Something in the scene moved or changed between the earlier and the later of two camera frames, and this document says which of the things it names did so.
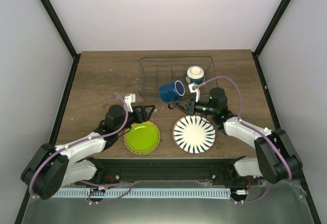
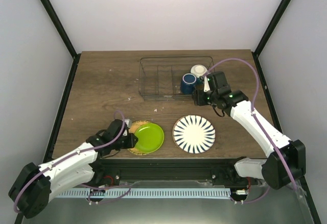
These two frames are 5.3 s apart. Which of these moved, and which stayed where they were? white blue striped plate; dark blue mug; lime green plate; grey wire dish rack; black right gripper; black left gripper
Moved: lime green plate; black right gripper; dark blue mug; black left gripper
Stayed: white blue striped plate; grey wire dish rack
